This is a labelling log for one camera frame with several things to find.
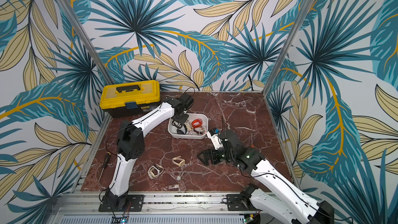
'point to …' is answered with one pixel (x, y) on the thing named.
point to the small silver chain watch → (179, 177)
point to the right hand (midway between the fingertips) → (205, 153)
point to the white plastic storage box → (190, 134)
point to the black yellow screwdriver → (108, 154)
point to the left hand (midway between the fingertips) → (178, 119)
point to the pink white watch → (199, 130)
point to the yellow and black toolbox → (126, 99)
